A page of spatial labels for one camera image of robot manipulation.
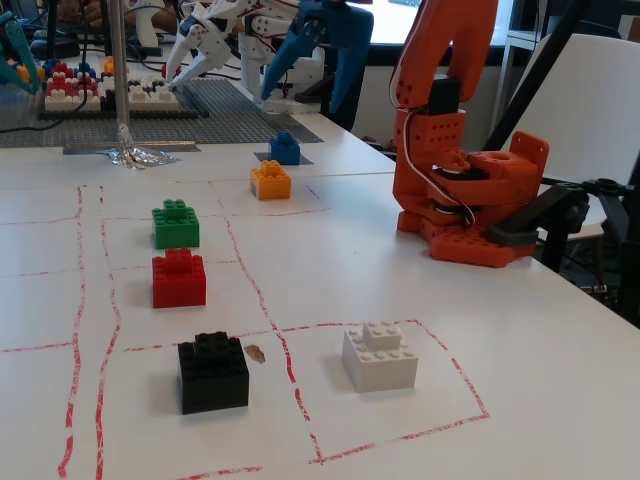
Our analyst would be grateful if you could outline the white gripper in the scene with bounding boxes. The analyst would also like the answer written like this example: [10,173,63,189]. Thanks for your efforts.
[164,0,242,88]

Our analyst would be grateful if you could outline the pile of mixed toy bricks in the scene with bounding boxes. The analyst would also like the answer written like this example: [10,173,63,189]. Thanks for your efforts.
[38,54,182,114]

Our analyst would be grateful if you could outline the grey tape marker patch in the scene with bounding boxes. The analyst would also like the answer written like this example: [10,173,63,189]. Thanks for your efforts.
[254,149,315,168]

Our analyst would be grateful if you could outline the black metal stand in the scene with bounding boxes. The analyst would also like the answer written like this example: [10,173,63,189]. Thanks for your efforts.
[587,177,640,306]

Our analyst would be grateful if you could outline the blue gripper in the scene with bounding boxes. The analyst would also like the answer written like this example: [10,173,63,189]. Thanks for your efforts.
[260,0,376,133]

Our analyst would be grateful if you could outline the crumpled aluminium foil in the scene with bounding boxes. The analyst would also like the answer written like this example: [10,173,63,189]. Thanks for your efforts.
[102,122,182,172]

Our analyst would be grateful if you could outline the orange brick block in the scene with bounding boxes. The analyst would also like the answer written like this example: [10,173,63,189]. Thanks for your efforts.
[249,159,293,201]

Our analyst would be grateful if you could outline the red brick block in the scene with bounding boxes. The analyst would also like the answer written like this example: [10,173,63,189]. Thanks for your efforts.
[151,247,208,309]

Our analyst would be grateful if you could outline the person's hand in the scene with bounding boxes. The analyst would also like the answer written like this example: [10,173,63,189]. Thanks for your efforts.
[148,7,181,30]

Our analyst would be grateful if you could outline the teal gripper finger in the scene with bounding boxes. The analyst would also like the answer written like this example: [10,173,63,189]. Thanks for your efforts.
[0,13,41,96]

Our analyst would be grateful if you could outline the blue brick block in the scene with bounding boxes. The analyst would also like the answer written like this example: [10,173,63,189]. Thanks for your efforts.
[269,132,302,166]

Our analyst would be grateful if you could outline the grey studded baseplate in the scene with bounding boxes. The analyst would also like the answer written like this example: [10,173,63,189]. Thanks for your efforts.
[0,77,326,149]

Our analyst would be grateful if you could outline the black table clamp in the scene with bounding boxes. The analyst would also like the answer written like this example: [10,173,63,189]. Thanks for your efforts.
[487,180,592,249]

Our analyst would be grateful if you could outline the black hanging cable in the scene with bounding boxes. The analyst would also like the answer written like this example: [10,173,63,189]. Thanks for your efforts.
[77,0,96,109]

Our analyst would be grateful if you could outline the long grey tape strip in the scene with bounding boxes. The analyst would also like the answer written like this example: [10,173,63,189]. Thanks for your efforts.
[63,140,201,156]

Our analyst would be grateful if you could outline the white brick block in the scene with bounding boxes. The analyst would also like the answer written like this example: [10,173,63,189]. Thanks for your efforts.
[341,320,419,394]

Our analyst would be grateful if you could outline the black brick block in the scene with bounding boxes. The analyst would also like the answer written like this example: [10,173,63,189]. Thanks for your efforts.
[176,331,250,416]

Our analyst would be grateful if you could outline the metal pole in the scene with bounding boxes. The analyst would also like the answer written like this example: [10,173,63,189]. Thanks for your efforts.
[109,0,132,127]

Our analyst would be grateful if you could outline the green brick block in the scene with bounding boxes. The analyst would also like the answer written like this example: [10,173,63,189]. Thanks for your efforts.
[151,198,201,250]

